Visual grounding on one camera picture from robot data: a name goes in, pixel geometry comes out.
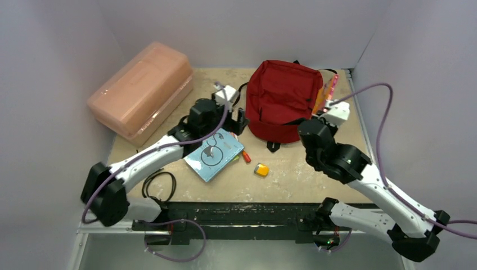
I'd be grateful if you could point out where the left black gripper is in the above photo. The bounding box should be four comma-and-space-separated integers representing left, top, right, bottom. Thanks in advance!
200, 93, 249, 138

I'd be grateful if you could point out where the yellow grey eraser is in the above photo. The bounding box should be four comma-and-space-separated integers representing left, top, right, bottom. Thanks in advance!
254, 163, 269, 177

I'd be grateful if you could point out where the light blue notebook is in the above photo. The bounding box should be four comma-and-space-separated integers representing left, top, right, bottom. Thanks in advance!
184, 128, 244, 183

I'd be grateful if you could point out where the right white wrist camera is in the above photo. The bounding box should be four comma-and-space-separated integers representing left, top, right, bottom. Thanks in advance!
317, 100, 350, 128

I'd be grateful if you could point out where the aluminium frame rail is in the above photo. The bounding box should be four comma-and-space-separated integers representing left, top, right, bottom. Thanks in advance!
70, 69, 416, 270

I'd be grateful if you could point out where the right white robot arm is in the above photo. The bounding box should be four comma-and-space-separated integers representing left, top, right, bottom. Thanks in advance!
298, 119, 450, 262

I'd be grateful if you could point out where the orange booklet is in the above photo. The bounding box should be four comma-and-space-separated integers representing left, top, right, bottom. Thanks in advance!
312, 74, 339, 115

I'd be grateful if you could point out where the red backpack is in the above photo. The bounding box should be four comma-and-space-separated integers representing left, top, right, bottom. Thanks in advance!
238, 60, 324, 152

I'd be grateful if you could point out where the red orange marker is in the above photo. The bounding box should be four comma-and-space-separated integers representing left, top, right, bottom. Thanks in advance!
241, 150, 251, 164

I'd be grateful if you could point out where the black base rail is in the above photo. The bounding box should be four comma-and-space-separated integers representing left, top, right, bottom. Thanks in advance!
127, 201, 355, 247

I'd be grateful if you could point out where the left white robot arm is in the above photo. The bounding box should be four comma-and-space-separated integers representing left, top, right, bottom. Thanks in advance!
80, 98, 249, 230

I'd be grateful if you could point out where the black coiled cable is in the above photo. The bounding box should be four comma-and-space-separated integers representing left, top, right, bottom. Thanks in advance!
141, 170, 177, 204

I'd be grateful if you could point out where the pink translucent storage box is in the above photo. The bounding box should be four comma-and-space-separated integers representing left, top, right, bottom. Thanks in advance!
87, 42, 194, 146

